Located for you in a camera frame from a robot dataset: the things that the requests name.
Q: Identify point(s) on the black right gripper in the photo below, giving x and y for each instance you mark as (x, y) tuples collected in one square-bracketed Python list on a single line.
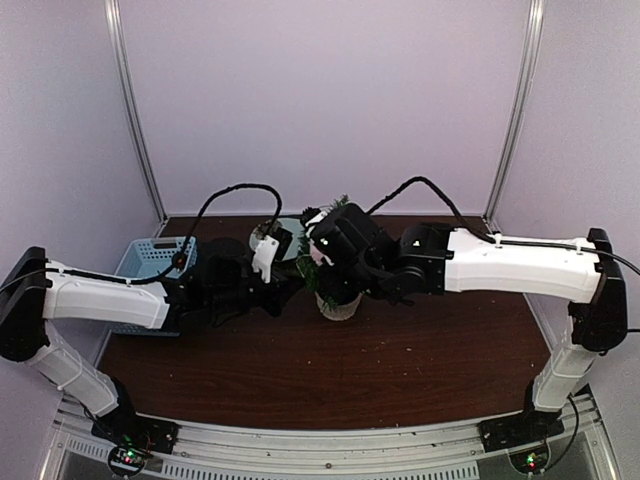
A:
[(337, 291)]

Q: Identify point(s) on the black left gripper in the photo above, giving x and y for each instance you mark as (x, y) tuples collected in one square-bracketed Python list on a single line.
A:
[(281, 292)]

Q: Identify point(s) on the small green christmas tree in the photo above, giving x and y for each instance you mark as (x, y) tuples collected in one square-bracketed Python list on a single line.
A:
[(309, 259)]

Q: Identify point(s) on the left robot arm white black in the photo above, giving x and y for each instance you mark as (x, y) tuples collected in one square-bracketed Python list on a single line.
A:
[(203, 284)]

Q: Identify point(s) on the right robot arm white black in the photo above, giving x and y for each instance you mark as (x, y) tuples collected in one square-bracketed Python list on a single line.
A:
[(433, 259)]

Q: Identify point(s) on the light blue flower plate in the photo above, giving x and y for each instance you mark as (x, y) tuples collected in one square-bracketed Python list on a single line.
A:
[(287, 231)]

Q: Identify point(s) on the red brown bauble ornament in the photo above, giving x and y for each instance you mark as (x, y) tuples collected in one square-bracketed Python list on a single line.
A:
[(179, 260)]

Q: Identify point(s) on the light blue plastic basket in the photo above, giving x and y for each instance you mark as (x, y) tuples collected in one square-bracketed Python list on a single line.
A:
[(145, 258)]

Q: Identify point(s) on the left circuit board with leds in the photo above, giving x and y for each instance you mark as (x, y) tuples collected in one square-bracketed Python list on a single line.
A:
[(126, 461)]

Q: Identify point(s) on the circuit board with leds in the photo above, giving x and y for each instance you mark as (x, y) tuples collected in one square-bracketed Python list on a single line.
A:
[(530, 461), (126, 461)]

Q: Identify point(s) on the right circuit board with leds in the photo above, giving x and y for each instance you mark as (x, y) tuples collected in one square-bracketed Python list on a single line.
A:
[(530, 461)]

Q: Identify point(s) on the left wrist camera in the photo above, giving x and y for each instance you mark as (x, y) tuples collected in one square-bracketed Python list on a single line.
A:
[(264, 257)]

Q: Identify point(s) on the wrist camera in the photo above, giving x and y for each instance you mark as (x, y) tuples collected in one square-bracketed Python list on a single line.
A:
[(311, 216), (264, 257)]

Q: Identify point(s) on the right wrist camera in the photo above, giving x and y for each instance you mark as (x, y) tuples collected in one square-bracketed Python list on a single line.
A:
[(311, 216)]

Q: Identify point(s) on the front aluminium rail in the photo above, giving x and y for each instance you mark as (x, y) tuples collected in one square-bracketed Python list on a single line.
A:
[(441, 451)]

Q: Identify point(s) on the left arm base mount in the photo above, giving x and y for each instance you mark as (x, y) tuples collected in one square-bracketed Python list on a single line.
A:
[(147, 435)]

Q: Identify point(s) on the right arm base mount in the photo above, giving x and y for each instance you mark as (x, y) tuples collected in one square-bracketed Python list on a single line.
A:
[(528, 426)]

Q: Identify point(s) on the right aluminium frame post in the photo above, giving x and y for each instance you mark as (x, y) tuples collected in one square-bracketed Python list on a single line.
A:
[(526, 74)]

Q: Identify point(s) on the aluminium frame post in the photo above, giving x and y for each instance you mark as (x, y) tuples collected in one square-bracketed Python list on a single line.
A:
[(526, 74), (116, 33)]

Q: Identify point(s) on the left aluminium frame post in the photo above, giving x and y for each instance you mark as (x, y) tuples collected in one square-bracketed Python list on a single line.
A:
[(116, 33)]

